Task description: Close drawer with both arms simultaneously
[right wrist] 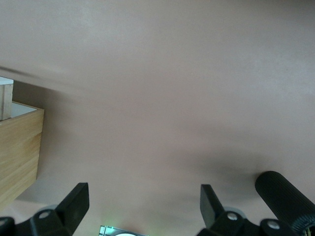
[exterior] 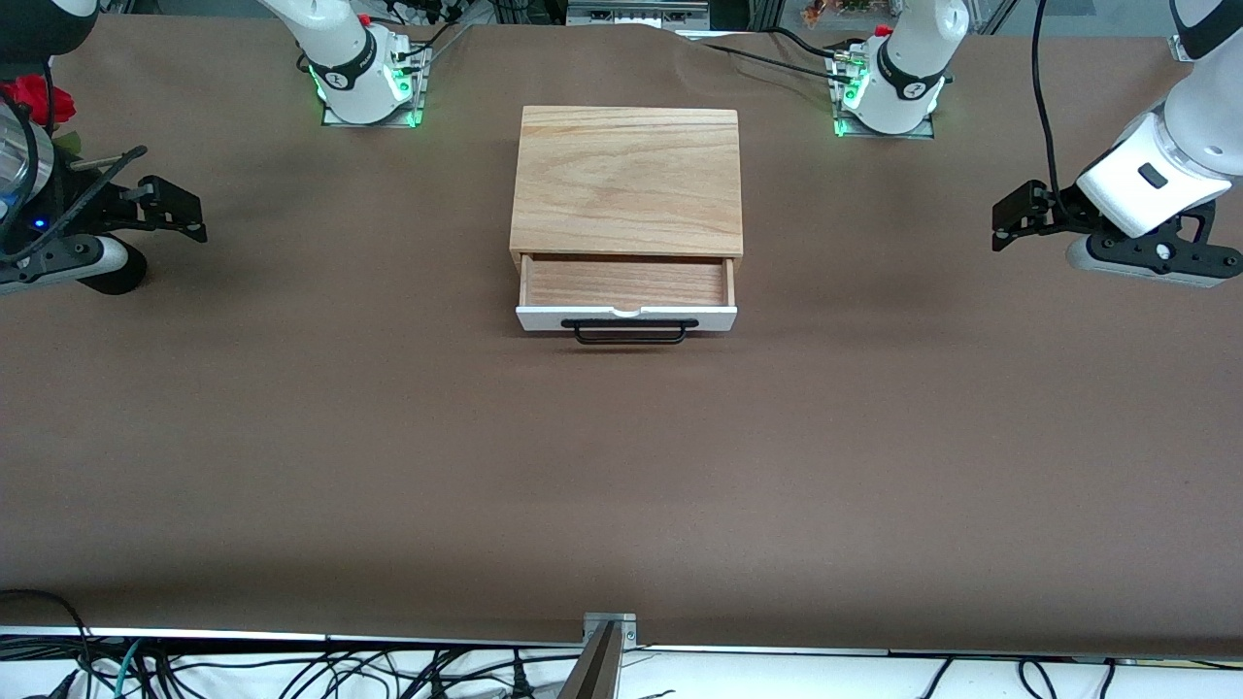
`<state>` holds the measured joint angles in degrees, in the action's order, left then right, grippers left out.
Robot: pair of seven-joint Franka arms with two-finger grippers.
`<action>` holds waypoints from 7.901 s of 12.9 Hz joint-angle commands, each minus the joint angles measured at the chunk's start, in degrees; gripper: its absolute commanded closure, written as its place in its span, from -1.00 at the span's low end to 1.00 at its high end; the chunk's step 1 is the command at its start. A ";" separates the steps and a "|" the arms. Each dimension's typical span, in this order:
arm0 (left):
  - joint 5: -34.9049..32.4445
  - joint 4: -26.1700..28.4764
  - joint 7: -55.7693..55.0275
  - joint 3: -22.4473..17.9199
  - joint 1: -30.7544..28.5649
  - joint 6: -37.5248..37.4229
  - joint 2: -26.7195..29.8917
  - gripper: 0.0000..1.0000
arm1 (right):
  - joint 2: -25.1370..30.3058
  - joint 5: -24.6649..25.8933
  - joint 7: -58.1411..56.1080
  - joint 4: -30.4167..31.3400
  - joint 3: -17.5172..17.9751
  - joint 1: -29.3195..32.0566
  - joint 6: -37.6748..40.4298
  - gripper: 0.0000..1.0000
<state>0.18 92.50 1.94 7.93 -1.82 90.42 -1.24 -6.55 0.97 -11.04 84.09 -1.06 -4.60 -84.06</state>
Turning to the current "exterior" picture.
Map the black cylindrical vase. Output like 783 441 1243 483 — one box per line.
83 243 148 296

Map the orange background item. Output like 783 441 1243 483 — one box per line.
801 0 875 26

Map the long black base cable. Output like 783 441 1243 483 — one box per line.
680 34 857 86

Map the aluminium table edge rail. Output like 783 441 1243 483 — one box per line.
0 626 1243 664

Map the brown table cover sheet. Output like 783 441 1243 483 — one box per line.
0 15 1243 653

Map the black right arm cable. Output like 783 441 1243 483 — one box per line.
0 92 149 268

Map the dark metal post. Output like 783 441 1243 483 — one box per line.
556 621 622 699

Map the grey electronics box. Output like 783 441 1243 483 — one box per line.
566 0 712 28

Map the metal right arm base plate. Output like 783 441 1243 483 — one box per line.
320 44 428 129

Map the looping black floor cable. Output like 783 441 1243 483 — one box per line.
0 589 95 699

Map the grey metal clamp bracket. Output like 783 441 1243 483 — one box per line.
583 612 639 649

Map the white-fronted drawer with black handle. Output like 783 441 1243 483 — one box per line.
516 254 739 347

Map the black right base cable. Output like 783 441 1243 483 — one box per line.
388 10 473 61

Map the teal cable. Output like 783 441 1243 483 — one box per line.
112 641 147 699

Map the short black base cable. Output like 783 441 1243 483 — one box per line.
767 25 851 61

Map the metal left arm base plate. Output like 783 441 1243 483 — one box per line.
830 49 936 139

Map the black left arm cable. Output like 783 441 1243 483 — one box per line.
1031 0 1089 229

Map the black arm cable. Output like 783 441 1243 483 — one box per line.
1031 0 1089 229
0 92 149 268

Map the light wooden drawer cabinet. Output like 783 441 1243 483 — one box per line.
509 105 746 283

